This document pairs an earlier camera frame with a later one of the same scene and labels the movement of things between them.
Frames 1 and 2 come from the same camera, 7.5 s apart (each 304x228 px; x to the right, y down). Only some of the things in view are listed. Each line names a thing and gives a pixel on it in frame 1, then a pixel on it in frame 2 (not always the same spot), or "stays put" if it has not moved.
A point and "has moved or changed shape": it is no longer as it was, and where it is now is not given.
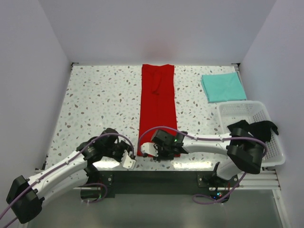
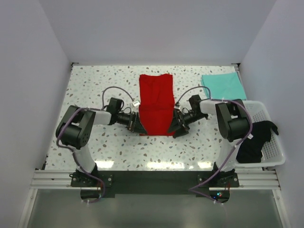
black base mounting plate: (219, 183) stays put
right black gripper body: (164, 153) to (185, 120)
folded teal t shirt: (223, 87) stays put
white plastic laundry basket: (230, 112) stays put
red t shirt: (158, 108) has moved or changed shape
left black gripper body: (116, 151) to (130, 127)
